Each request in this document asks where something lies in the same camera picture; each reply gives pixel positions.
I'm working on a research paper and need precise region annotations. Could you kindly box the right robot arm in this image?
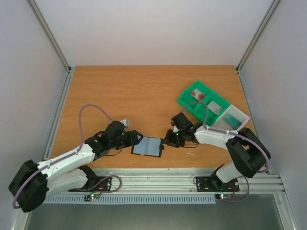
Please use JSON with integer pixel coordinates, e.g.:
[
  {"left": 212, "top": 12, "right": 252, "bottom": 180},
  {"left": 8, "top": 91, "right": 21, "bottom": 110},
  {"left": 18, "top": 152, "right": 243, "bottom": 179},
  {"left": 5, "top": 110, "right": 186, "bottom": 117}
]
[{"left": 164, "top": 113, "right": 271, "bottom": 191}]

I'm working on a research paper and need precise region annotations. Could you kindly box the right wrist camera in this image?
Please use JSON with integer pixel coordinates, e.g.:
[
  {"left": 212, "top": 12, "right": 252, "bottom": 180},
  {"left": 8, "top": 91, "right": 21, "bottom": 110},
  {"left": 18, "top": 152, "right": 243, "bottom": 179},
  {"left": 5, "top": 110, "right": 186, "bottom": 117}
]
[{"left": 171, "top": 121, "right": 179, "bottom": 133}]

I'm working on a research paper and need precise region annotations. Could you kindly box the teal card in bin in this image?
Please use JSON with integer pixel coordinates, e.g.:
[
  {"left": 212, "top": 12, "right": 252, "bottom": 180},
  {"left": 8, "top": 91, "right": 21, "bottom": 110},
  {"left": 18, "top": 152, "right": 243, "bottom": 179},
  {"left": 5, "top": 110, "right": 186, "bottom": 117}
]
[{"left": 224, "top": 114, "right": 242, "bottom": 130}]

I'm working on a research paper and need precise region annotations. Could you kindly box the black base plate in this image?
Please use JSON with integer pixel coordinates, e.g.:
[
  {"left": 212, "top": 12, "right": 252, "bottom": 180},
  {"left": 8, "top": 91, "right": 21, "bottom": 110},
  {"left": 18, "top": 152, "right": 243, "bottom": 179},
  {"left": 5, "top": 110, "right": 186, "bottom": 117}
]
[
  {"left": 193, "top": 176, "right": 240, "bottom": 193},
  {"left": 68, "top": 176, "right": 112, "bottom": 192}
]

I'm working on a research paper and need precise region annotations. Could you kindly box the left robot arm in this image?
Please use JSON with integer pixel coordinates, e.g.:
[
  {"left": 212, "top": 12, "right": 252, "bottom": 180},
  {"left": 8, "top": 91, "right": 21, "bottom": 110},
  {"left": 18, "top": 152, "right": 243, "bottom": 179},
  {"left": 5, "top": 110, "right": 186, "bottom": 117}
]
[{"left": 8, "top": 121, "right": 143, "bottom": 212}]

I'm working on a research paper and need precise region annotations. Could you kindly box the grey slotted cable duct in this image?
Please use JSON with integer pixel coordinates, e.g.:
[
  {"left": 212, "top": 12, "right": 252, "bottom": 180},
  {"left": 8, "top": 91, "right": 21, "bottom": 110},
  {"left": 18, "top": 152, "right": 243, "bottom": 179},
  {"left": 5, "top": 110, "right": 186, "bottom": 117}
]
[{"left": 44, "top": 194, "right": 216, "bottom": 205}]

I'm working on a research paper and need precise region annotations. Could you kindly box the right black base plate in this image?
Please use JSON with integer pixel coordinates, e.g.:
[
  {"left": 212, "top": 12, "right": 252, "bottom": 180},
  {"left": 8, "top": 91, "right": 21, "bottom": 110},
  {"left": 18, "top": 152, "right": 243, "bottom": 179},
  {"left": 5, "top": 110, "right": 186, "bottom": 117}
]
[{"left": 193, "top": 176, "right": 240, "bottom": 193}]

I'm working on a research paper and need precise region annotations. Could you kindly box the right aluminium frame post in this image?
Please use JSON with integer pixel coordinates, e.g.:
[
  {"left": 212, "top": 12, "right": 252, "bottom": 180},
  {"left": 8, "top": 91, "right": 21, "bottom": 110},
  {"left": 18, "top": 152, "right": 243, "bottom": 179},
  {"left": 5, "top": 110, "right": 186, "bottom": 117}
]
[{"left": 236, "top": 0, "right": 282, "bottom": 75}]

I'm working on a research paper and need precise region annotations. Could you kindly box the aluminium front rail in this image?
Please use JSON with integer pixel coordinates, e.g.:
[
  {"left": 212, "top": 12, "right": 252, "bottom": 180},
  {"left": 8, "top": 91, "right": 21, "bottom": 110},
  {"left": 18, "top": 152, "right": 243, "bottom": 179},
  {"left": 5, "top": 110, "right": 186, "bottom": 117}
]
[{"left": 22, "top": 167, "right": 286, "bottom": 194}]

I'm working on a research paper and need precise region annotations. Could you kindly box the white card with red dot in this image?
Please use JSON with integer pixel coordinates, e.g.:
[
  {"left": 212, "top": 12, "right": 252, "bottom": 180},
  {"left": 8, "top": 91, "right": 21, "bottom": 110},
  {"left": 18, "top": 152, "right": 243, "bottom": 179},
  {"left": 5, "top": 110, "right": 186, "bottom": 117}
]
[{"left": 190, "top": 89, "right": 206, "bottom": 101}]

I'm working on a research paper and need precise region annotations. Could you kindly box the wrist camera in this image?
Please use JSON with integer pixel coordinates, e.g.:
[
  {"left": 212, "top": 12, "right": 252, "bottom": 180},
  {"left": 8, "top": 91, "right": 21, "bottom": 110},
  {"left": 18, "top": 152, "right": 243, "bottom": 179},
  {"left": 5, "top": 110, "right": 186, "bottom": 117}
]
[
  {"left": 171, "top": 121, "right": 179, "bottom": 133},
  {"left": 120, "top": 118, "right": 130, "bottom": 129}
]

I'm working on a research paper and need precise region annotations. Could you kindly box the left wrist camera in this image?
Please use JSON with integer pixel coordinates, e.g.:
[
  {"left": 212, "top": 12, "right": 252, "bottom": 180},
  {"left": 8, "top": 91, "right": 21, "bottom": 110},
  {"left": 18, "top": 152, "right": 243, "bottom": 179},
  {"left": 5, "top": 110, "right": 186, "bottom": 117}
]
[{"left": 120, "top": 118, "right": 130, "bottom": 129}]

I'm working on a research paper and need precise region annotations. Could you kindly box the green plastic compartment tray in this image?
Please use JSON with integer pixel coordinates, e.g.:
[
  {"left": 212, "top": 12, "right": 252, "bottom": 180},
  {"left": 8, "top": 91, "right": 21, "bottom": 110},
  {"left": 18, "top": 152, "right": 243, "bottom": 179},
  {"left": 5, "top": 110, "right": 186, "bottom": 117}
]
[{"left": 177, "top": 80, "right": 231, "bottom": 126}]

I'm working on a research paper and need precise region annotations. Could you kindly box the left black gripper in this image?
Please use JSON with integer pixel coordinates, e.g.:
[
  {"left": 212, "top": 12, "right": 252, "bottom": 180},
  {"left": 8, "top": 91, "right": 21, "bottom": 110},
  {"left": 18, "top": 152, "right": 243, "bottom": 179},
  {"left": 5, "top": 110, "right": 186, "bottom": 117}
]
[{"left": 110, "top": 130, "right": 143, "bottom": 150}]

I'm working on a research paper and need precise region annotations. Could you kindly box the aluminium frame post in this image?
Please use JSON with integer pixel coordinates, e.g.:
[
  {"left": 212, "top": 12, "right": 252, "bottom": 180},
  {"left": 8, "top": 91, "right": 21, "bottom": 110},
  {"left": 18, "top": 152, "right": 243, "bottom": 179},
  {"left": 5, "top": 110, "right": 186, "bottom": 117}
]
[
  {"left": 236, "top": 0, "right": 282, "bottom": 75},
  {"left": 27, "top": 0, "right": 71, "bottom": 73}
]

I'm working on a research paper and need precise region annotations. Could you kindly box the white plastic bin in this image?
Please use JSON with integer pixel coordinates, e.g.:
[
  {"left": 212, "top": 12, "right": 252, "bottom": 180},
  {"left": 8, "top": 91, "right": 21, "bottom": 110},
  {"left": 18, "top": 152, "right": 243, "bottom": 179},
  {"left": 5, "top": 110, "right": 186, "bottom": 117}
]
[{"left": 211, "top": 104, "right": 250, "bottom": 130}]

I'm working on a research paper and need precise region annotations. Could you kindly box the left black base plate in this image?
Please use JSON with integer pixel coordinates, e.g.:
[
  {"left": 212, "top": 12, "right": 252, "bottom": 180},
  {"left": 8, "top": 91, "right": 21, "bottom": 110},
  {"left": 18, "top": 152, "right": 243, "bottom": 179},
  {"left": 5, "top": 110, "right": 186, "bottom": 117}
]
[{"left": 68, "top": 176, "right": 112, "bottom": 192}]

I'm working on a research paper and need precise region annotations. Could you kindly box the black leather card holder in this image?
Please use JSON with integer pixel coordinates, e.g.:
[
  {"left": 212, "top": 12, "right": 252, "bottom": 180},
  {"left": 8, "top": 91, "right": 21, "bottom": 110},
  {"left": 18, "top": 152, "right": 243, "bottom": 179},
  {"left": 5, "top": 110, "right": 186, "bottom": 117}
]
[{"left": 131, "top": 136, "right": 164, "bottom": 158}]

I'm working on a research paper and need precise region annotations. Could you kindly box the left aluminium frame post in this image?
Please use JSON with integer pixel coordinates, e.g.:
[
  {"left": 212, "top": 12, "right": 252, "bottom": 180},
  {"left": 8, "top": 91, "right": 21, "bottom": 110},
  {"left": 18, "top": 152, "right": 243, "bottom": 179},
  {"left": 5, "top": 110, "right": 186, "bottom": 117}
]
[{"left": 27, "top": 0, "right": 71, "bottom": 73}]

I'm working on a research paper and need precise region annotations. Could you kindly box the white card in tray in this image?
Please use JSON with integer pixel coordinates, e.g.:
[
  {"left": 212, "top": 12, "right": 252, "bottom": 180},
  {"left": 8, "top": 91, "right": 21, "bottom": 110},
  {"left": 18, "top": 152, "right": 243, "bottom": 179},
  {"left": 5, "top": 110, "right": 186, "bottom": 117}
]
[{"left": 208, "top": 101, "right": 223, "bottom": 115}]

